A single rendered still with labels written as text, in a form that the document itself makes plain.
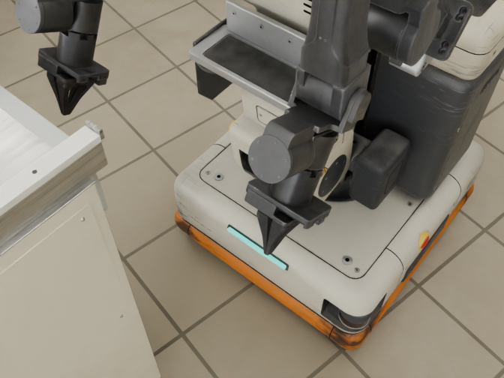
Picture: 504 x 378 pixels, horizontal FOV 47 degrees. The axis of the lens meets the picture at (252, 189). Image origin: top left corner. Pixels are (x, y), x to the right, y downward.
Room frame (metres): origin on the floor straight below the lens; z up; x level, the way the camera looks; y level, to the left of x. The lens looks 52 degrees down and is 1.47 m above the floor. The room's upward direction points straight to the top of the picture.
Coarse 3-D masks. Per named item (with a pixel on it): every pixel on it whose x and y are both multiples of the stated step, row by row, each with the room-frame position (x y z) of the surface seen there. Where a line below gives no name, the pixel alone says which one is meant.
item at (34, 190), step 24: (72, 144) 0.52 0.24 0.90; (96, 144) 0.53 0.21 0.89; (48, 168) 0.48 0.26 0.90; (72, 168) 0.49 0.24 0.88; (96, 168) 0.52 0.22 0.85; (0, 192) 0.44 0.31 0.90; (24, 192) 0.44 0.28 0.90; (48, 192) 0.46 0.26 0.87; (0, 216) 0.41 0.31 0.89; (24, 216) 0.43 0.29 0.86; (0, 240) 0.40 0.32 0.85
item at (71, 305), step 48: (0, 144) 0.57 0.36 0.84; (96, 192) 0.50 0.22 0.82; (48, 240) 0.43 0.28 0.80; (96, 240) 0.48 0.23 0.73; (0, 288) 0.37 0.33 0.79; (48, 288) 0.41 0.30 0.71; (96, 288) 0.46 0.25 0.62; (0, 336) 0.34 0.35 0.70; (48, 336) 0.38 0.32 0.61; (96, 336) 0.43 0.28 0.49; (144, 336) 0.50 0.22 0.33
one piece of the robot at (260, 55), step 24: (240, 24) 0.85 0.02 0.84; (264, 24) 0.82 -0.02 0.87; (192, 48) 0.82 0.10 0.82; (216, 48) 0.82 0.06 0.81; (240, 48) 0.82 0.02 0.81; (264, 48) 0.81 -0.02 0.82; (288, 48) 0.78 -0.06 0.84; (216, 72) 0.77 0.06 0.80; (240, 72) 0.76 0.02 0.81; (264, 72) 0.76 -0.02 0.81; (288, 72) 0.76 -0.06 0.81; (216, 96) 0.86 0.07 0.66; (264, 96) 0.70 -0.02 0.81; (288, 96) 0.70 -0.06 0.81
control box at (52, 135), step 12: (0, 96) 0.67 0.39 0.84; (12, 96) 0.67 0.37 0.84; (12, 108) 0.65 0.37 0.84; (24, 108) 0.65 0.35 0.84; (24, 120) 0.62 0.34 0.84; (36, 120) 0.62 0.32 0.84; (36, 132) 0.60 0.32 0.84; (48, 132) 0.60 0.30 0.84; (60, 132) 0.60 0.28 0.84; (48, 144) 0.57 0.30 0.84; (96, 180) 0.55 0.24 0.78
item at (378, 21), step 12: (372, 12) 0.61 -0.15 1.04; (384, 12) 0.61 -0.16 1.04; (372, 24) 0.60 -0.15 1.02; (384, 24) 0.60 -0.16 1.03; (396, 24) 0.59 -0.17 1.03; (372, 36) 0.60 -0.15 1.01; (384, 36) 0.59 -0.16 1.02; (396, 36) 0.58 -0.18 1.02; (372, 48) 0.60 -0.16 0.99; (384, 48) 0.59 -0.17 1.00; (396, 48) 0.58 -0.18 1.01; (396, 60) 0.60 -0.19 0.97
